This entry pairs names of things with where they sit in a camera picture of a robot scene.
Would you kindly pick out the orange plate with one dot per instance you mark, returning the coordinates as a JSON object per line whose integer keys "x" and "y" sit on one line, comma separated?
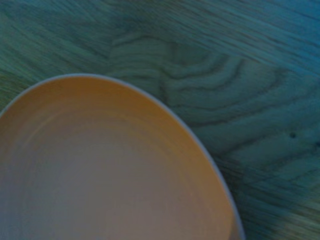
{"x": 100, "y": 170}

